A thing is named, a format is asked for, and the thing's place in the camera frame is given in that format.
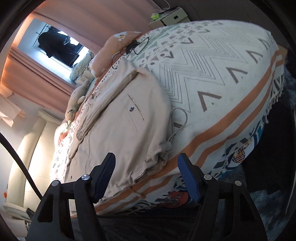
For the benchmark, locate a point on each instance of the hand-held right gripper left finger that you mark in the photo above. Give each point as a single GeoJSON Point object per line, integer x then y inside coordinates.
{"type": "Point", "coordinates": [105, 178]}

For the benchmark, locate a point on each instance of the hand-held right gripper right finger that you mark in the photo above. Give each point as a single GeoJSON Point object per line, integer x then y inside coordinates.
{"type": "Point", "coordinates": [188, 178]}

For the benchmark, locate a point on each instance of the beige jacket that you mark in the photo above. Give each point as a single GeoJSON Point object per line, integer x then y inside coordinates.
{"type": "Point", "coordinates": [120, 129]}

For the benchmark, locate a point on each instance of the cartoon printed bed sheet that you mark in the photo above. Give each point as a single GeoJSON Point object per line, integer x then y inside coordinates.
{"type": "Point", "coordinates": [240, 155]}

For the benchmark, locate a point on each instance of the cream padded headboard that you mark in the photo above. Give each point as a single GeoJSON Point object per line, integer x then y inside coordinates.
{"type": "Point", "coordinates": [34, 150]}

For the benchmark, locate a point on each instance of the grey plush toy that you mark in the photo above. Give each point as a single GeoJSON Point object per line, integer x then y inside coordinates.
{"type": "Point", "coordinates": [75, 102]}

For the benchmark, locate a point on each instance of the white printed quilt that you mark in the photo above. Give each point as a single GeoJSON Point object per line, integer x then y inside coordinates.
{"type": "Point", "coordinates": [84, 77]}

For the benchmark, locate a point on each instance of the white patterned bedspread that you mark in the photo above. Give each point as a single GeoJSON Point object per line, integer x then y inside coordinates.
{"type": "Point", "coordinates": [208, 69]}

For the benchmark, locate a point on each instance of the white hanging shirt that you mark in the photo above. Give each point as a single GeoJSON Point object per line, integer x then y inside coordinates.
{"type": "Point", "coordinates": [9, 111]}

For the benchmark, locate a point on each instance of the crumpled light bedding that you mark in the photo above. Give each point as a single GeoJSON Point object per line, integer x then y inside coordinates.
{"type": "Point", "coordinates": [81, 61]}

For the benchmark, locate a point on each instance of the pink printed pillow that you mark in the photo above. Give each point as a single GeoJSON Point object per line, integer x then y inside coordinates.
{"type": "Point", "coordinates": [108, 48]}

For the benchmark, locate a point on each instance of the window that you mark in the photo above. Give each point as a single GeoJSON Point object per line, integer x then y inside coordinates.
{"type": "Point", "coordinates": [83, 49]}

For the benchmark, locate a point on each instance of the dark hanging jacket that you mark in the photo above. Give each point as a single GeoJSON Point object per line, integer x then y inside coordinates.
{"type": "Point", "coordinates": [55, 44]}

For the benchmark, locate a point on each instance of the white nightstand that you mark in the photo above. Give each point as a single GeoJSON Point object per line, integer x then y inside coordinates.
{"type": "Point", "coordinates": [173, 16]}

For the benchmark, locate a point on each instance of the green item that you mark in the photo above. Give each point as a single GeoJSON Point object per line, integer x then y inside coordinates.
{"type": "Point", "coordinates": [156, 16]}

